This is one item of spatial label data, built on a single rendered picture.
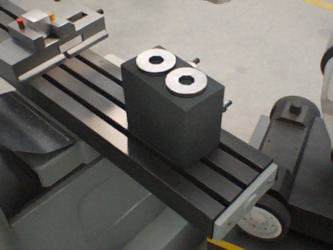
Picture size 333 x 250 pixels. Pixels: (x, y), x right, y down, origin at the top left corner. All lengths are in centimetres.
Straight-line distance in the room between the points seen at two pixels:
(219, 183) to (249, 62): 208
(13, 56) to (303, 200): 100
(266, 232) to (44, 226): 72
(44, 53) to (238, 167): 66
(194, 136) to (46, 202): 52
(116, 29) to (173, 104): 250
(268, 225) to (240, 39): 194
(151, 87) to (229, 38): 233
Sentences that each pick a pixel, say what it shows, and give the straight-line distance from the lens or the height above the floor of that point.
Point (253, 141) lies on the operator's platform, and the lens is 185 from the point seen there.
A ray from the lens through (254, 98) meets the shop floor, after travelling 268.
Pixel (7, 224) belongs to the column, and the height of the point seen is 77.
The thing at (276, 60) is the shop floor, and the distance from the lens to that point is 303.
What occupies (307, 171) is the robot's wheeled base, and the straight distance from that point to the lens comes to 156.
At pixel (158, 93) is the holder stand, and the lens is 89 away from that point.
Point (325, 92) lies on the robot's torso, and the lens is 128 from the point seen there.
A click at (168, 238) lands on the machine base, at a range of 177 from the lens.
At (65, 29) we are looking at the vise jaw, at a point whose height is 105.
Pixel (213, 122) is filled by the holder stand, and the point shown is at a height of 106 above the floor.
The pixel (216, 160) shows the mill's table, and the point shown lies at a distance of 100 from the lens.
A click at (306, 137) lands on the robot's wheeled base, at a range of 165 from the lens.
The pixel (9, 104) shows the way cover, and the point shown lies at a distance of 133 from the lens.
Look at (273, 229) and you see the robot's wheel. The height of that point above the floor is 47.
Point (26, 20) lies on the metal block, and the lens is 132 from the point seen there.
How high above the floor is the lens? 171
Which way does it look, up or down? 43 degrees down
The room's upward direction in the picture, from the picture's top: 1 degrees counter-clockwise
